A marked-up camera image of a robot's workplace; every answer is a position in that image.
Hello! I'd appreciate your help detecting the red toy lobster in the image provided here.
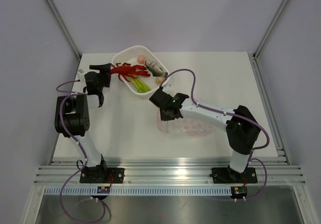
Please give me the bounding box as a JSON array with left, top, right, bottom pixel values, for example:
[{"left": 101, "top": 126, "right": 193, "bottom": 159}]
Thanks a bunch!
[{"left": 109, "top": 62, "right": 151, "bottom": 82}]

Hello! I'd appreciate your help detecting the clear zip top bag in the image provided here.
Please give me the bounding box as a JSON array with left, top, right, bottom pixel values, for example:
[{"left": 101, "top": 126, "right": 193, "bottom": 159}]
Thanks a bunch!
[{"left": 156, "top": 111, "right": 217, "bottom": 138}]

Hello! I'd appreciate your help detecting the white plastic basket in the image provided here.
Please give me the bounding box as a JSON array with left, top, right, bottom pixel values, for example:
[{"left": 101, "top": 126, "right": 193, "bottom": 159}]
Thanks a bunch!
[{"left": 112, "top": 45, "right": 169, "bottom": 99}]

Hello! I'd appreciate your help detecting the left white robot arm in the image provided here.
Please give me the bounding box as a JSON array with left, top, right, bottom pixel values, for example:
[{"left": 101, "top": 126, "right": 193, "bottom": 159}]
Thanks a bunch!
[{"left": 54, "top": 63, "right": 112, "bottom": 183}]

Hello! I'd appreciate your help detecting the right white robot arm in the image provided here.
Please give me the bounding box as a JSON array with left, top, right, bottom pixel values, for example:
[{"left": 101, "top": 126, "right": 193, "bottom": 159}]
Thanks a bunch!
[{"left": 149, "top": 87, "right": 260, "bottom": 184}]

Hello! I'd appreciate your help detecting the green toy leek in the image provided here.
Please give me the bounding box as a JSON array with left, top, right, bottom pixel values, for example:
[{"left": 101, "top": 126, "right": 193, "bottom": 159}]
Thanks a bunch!
[{"left": 130, "top": 78, "right": 151, "bottom": 93}]

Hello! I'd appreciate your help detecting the pink toy egg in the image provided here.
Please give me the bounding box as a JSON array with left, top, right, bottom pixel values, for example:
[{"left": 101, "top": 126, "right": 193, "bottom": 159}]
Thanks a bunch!
[{"left": 137, "top": 55, "right": 145, "bottom": 63}]

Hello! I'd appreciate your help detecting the grey toy fish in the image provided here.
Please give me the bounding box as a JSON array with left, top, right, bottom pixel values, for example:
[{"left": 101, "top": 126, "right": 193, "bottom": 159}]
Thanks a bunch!
[{"left": 145, "top": 60, "right": 168, "bottom": 78}]

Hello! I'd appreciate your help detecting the left small circuit board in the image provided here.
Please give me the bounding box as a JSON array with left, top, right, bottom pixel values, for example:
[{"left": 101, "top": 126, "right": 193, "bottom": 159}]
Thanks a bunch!
[{"left": 97, "top": 186, "right": 110, "bottom": 194}]

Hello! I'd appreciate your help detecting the small circuit board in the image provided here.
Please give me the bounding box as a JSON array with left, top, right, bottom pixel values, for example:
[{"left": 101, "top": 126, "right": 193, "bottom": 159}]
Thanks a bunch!
[
  {"left": 97, "top": 186, "right": 110, "bottom": 194},
  {"left": 231, "top": 186, "right": 248, "bottom": 199}
]

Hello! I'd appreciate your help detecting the right small circuit board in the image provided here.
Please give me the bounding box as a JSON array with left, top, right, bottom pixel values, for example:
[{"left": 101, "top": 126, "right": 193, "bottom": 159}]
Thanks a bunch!
[{"left": 231, "top": 186, "right": 248, "bottom": 199}]

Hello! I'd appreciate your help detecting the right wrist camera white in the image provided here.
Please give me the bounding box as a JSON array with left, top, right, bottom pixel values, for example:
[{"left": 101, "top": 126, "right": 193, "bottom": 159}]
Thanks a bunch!
[{"left": 162, "top": 84, "right": 176, "bottom": 96}]

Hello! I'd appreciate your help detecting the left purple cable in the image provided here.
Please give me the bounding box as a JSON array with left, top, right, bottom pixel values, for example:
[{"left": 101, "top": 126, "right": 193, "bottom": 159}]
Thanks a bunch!
[{"left": 55, "top": 79, "right": 111, "bottom": 222}]

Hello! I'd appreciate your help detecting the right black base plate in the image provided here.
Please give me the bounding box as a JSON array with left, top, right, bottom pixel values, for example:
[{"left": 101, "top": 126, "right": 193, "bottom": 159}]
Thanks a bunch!
[{"left": 210, "top": 167, "right": 258, "bottom": 184}]

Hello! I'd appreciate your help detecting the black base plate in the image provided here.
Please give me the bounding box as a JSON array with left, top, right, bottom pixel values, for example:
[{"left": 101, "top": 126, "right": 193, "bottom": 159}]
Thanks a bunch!
[
  {"left": 79, "top": 166, "right": 125, "bottom": 184},
  {"left": 210, "top": 167, "right": 258, "bottom": 184}
]

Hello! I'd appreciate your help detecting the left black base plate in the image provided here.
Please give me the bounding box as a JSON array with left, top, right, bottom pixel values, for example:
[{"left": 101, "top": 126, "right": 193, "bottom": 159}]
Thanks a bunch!
[{"left": 79, "top": 166, "right": 125, "bottom": 184}]

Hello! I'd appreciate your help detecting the aluminium mounting rail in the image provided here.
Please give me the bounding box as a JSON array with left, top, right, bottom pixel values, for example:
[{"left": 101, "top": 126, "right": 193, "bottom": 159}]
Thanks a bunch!
[{"left": 34, "top": 156, "right": 305, "bottom": 186}]

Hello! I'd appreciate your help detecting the left aluminium frame post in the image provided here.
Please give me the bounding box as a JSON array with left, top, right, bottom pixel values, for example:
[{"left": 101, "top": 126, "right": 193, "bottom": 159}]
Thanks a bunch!
[{"left": 45, "top": 0, "right": 82, "bottom": 62}]

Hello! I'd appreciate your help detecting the aluminium frame post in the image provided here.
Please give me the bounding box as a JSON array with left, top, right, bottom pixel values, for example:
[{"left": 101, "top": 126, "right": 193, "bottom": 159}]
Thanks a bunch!
[
  {"left": 253, "top": 0, "right": 291, "bottom": 60},
  {"left": 45, "top": 0, "right": 82, "bottom": 62}
]

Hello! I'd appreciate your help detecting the white slotted cable duct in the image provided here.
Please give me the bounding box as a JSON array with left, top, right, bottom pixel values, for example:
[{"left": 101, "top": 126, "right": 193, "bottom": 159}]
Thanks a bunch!
[{"left": 44, "top": 186, "right": 232, "bottom": 196}]

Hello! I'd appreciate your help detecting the right aluminium frame post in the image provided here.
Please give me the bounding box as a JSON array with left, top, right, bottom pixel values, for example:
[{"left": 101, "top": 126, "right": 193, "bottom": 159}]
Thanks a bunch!
[{"left": 253, "top": 0, "right": 291, "bottom": 60}]

